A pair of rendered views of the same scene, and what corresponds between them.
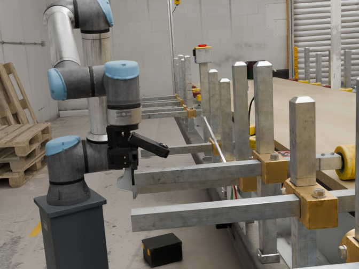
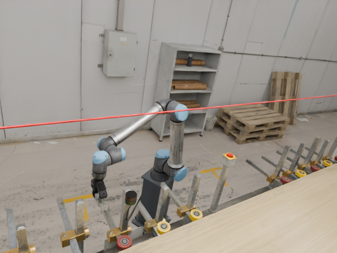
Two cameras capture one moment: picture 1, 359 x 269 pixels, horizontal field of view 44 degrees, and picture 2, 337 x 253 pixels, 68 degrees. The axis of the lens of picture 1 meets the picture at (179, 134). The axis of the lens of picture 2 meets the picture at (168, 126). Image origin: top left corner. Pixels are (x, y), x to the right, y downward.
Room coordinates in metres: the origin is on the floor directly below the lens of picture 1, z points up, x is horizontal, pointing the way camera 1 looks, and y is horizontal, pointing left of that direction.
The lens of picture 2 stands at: (0.82, -1.14, 2.08)
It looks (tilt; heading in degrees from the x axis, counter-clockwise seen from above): 26 degrees down; 57
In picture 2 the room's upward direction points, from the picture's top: 10 degrees clockwise
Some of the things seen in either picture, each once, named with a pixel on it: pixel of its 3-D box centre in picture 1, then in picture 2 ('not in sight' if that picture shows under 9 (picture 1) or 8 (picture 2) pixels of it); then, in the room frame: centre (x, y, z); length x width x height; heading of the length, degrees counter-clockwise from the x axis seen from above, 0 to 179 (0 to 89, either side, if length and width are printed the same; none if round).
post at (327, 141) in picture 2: (180, 94); (318, 158); (3.50, -0.03, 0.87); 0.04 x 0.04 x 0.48; 4
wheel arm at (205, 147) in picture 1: (195, 148); (177, 202); (1.71, -0.06, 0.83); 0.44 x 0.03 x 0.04; 94
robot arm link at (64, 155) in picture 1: (66, 157); (163, 160); (1.89, 0.50, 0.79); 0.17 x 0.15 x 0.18; 105
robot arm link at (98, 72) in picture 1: (112, 80); (115, 155); (1.30, 0.18, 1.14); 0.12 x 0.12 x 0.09; 15
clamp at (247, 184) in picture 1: (246, 176); (119, 233); (1.23, -0.18, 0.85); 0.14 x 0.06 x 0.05; 4
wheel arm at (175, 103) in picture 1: (171, 103); (294, 162); (3.21, 0.04, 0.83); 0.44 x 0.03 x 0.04; 94
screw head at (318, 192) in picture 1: (319, 192); not in sight; (0.68, -0.22, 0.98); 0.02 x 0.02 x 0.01
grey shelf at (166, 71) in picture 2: not in sight; (183, 93); (3.19, 2.23, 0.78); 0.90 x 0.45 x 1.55; 0
